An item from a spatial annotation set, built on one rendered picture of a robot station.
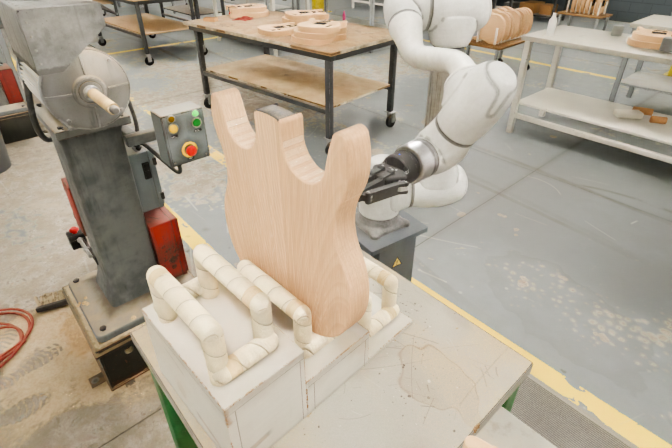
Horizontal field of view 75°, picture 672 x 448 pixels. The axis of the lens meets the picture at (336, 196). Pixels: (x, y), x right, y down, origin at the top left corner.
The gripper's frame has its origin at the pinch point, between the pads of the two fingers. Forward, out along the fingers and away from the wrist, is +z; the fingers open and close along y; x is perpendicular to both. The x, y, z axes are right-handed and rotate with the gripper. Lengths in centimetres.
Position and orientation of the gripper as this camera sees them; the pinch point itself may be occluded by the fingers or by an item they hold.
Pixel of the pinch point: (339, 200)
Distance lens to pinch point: 83.3
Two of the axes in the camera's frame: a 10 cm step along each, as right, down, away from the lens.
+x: -0.1, -8.6, -5.1
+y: -7.0, -3.6, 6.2
